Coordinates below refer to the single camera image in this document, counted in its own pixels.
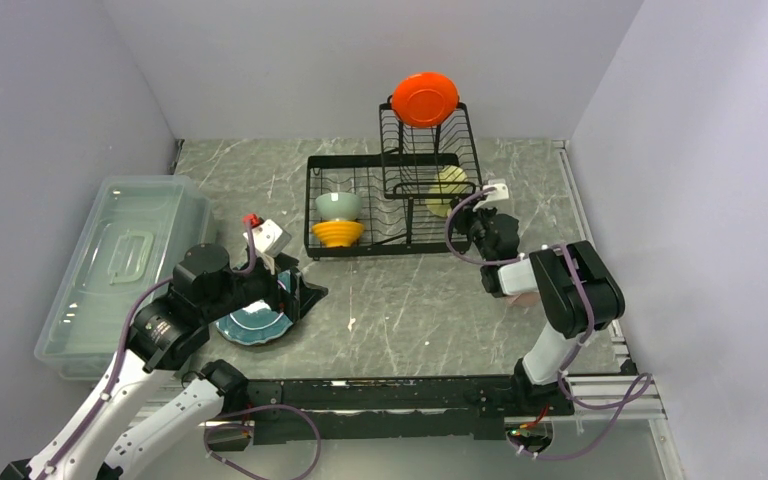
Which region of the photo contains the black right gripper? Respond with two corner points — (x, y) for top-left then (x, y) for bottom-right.
(451, 197), (496, 265)

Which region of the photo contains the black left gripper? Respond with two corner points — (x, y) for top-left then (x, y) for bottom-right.
(201, 250), (327, 322)

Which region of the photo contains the yellow ribbed bowl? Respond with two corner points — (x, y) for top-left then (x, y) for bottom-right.
(311, 220), (365, 248)

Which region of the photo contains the pale yellow mug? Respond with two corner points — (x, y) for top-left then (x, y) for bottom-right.
(425, 165), (471, 218)

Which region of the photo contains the light green ceramic bowl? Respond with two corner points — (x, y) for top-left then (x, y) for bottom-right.
(314, 192), (362, 221)

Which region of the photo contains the black wire dish rack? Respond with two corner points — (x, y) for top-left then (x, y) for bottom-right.
(304, 102), (483, 260)

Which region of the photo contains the orange plate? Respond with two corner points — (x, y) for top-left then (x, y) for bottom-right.
(390, 72), (460, 128)

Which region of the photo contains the pink mug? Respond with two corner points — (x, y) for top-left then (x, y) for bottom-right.
(506, 292), (540, 308)

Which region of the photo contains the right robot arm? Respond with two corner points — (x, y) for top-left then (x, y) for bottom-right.
(452, 207), (625, 415)

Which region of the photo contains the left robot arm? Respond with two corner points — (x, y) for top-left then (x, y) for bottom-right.
(0, 243), (328, 479)

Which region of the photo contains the teal scalloped plate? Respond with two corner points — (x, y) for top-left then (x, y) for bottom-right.
(215, 301), (293, 346)

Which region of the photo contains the clear plastic storage box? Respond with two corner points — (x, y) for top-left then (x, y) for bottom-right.
(34, 175), (216, 382)

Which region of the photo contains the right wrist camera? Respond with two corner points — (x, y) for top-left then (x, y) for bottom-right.
(474, 179), (510, 210)

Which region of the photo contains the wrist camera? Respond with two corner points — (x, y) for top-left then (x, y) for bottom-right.
(474, 179), (510, 210)
(243, 214), (292, 273)

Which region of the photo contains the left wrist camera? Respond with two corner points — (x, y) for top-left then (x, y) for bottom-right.
(243, 214), (292, 273)

